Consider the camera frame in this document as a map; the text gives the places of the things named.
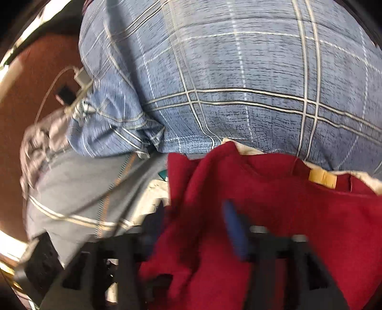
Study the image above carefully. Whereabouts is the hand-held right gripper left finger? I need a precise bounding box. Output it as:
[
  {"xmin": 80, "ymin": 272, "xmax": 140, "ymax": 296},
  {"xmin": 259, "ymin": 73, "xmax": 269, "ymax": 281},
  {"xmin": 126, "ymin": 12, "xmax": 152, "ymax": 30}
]
[{"xmin": 42, "ymin": 200, "xmax": 174, "ymax": 310}]

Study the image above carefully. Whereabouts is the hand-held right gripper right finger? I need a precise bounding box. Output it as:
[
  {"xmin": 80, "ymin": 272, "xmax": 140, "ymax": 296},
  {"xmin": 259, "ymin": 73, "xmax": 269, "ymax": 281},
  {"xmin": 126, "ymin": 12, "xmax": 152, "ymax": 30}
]
[{"xmin": 222, "ymin": 200, "xmax": 350, "ymax": 310}]

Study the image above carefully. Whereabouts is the red shirt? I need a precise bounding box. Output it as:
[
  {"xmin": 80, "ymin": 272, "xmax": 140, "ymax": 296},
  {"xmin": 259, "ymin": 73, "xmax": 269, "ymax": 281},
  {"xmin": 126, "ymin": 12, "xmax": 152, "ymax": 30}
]
[{"xmin": 139, "ymin": 141, "xmax": 382, "ymax": 310}]

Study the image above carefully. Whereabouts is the cream printed bedsheet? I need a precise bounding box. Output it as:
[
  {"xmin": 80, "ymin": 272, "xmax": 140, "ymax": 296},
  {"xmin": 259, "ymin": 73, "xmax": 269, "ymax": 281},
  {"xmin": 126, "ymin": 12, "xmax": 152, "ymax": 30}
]
[{"xmin": 131, "ymin": 139, "xmax": 382, "ymax": 227}]

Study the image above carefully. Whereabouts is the grey striped sheet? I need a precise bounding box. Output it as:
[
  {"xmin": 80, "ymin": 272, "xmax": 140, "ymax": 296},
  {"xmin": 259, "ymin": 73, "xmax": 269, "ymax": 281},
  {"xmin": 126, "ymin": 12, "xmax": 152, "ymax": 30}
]
[{"xmin": 21, "ymin": 149, "xmax": 170, "ymax": 269}]

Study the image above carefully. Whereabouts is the grey patterned cloth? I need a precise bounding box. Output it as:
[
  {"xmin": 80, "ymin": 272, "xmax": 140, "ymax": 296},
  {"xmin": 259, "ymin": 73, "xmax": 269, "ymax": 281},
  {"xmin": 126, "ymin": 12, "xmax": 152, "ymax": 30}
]
[{"xmin": 19, "ymin": 116, "xmax": 72, "ymax": 191}]

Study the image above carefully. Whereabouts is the white charger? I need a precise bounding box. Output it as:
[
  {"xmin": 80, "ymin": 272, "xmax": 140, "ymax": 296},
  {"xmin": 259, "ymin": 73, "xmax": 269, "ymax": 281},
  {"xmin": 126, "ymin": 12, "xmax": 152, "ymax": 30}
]
[{"xmin": 73, "ymin": 67, "xmax": 94, "ymax": 90}]

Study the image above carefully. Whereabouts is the white charger cable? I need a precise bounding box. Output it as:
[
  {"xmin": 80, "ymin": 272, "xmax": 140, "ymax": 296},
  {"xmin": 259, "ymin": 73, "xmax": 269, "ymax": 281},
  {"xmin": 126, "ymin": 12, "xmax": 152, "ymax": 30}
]
[{"xmin": 33, "ymin": 66, "xmax": 78, "ymax": 126}]

